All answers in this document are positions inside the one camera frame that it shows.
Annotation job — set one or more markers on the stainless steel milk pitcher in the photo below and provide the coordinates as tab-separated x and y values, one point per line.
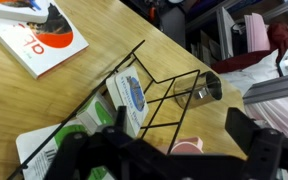
197	90

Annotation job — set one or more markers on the flat green vegetables book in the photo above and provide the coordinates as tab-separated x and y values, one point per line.
37	150

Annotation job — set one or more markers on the large white abc book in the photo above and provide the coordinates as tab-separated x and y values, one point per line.
27	43

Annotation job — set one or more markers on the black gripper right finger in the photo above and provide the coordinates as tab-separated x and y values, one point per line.
264	146

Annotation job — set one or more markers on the grey metal shelf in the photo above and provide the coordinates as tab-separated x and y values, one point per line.
224	30

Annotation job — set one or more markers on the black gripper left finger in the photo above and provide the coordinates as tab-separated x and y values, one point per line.
80	153

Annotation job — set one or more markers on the aluminium extrusion post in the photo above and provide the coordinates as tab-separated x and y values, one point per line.
274	88

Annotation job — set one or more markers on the pink ceramic mug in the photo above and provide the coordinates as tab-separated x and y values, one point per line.
187	146

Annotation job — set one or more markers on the maroon cloth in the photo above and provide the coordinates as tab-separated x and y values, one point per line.
244	60

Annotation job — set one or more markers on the white cloth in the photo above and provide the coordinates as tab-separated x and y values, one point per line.
264	71

